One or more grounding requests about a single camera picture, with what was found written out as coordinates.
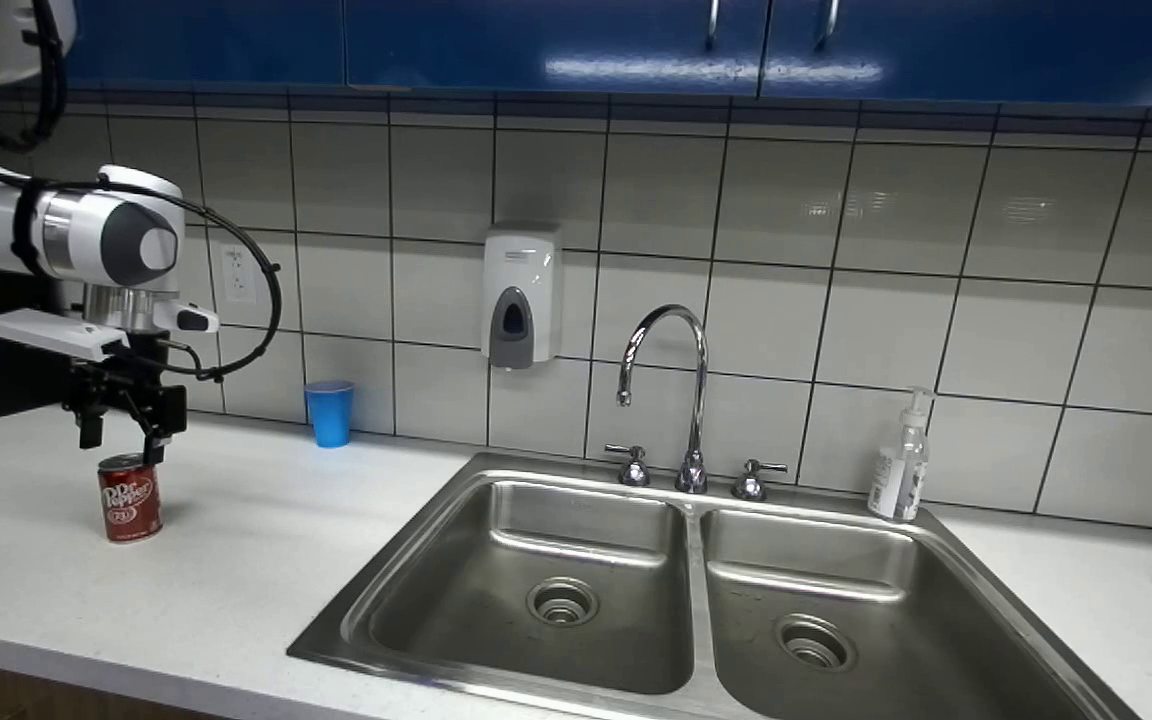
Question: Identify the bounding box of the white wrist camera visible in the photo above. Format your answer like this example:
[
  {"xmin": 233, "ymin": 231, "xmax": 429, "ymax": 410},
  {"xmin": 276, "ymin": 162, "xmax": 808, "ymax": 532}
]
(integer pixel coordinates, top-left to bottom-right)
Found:
[{"xmin": 0, "ymin": 302, "xmax": 132, "ymax": 368}]

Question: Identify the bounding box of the chrome faucet handle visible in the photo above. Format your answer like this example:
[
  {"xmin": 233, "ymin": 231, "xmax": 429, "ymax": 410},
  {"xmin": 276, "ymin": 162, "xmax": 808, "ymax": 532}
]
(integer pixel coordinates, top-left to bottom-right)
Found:
[
  {"xmin": 599, "ymin": 441, "xmax": 655, "ymax": 486},
  {"xmin": 728, "ymin": 457, "xmax": 793, "ymax": 503}
]

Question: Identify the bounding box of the blue plastic cup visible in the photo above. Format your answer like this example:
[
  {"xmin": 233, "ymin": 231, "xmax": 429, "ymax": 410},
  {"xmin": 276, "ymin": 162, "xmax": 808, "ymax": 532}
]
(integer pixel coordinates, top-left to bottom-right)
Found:
[{"xmin": 302, "ymin": 379, "xmax": 362, "ymax": 453}]

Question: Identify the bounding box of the clear pump bottle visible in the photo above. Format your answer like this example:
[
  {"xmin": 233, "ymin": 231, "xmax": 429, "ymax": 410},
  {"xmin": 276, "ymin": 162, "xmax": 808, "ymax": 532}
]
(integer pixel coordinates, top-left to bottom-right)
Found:
[{"xmin": 893, "ymin": 388, "xmax": 940, "ymax": 523}]

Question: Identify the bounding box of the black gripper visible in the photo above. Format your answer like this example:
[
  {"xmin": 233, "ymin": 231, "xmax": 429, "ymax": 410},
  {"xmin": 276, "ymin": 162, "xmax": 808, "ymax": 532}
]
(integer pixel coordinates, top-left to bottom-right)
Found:
[{"xmin": 62, "ymin": 330, "xmax": 192, "ymax": 472}]

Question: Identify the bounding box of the chrome gooseneck faucet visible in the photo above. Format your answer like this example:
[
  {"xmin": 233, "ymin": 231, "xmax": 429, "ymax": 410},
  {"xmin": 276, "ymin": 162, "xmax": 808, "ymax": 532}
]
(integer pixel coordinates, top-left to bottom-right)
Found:
[{"xmin": 611, "ymin": 300, "xmax": 715, "ymax": 497}]

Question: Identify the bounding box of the small white bottle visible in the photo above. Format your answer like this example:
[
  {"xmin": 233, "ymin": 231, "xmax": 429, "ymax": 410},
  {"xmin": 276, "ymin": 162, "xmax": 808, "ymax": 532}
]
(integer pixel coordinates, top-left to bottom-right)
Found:
[{"xmin": 863, "ymin": 445, "xmax": 906, "ymax": 523}]

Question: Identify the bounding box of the metal sink drain strainer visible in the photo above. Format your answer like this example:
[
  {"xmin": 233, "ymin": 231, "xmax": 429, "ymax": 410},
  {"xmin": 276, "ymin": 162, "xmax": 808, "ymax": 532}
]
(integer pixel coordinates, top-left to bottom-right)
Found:
[
  {"xmin": 777, "ymin": 607, "xmax": 860, "ymax": 674},
  {"xmin": 525, "ymin": 573, "xmax": 599, "ymax": 632}
]

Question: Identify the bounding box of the stainless steel double sink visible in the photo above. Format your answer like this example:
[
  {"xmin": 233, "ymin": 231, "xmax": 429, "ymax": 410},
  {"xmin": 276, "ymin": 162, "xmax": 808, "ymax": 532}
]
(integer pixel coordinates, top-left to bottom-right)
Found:
[{"xmin": 286, "ymin": 449, "xmax": 1144, "ymax": 720}]

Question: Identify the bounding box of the white wall soap dispenser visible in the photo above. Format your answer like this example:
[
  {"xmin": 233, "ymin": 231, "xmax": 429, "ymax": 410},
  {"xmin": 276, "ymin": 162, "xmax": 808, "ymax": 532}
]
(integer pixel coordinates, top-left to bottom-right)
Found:
[{"xmin": 480, "ymin": 231, "xmax": 561, "ymax": 371}]

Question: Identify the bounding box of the blue cabinet door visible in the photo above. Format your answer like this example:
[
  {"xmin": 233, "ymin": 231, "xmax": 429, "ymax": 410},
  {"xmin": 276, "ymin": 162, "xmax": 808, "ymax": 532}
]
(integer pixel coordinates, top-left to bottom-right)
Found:
[
  {"xmin": 67, "ymin": 0, "xmax": 767, "ymax": 102},
  {"xmin": 758, "ymin": 0, "xmax": 1152, "ymax": 113}
]

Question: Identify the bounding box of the red soda can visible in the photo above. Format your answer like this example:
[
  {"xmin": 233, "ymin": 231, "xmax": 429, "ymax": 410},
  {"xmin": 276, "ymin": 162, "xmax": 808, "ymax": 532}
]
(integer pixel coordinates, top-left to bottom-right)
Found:
[{"xmin": 97, "ymin": 453, "xmax": 169, "ymax": 549}]

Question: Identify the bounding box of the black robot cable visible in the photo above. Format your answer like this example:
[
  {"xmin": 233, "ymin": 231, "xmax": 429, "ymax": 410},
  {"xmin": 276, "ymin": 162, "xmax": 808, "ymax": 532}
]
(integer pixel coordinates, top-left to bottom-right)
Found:
[{"xmin": 0, "ymin": 0, "xmax": 290, "ymax": 393}]

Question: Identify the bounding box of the white wall outlet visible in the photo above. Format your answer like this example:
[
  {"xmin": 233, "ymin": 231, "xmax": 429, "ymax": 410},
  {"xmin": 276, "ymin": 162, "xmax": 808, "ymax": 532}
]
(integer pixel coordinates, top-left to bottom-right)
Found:
[{"xmin": 214, "ymin": 237, "xmax": 264, "ymax": 324}]

